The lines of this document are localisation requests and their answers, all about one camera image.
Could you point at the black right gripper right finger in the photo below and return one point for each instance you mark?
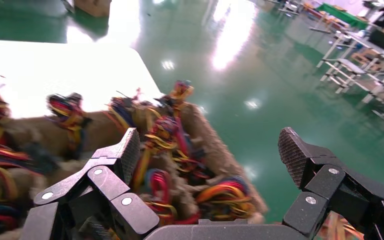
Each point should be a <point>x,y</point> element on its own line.
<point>314,172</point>

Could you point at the green topped table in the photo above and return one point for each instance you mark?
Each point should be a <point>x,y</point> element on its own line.
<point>341,15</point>

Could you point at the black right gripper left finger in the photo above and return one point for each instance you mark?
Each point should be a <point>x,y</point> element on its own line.
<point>112,179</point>

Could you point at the brown cardboard carton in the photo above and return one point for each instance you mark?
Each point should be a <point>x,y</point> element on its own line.
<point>94,6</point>

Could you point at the brown cardboard divider box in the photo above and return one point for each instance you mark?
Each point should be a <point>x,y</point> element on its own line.
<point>208,139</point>

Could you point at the white metal frame workbench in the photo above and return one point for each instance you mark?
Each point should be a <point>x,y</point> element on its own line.
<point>349,64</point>

